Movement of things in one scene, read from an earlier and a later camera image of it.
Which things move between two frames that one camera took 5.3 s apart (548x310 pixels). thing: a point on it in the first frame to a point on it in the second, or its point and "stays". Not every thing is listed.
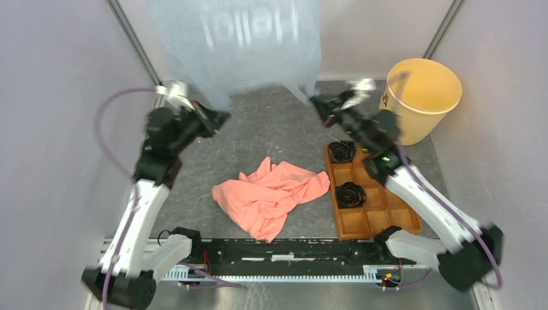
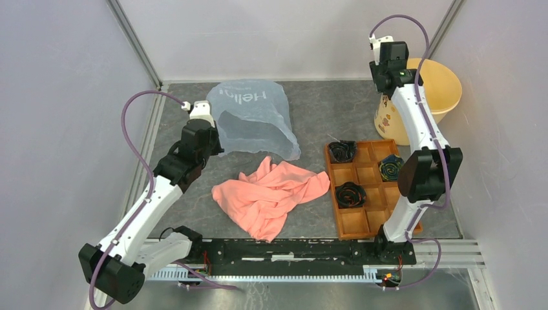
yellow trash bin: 420,92 stays
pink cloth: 261,202 stays
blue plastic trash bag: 220,47 to 252,115
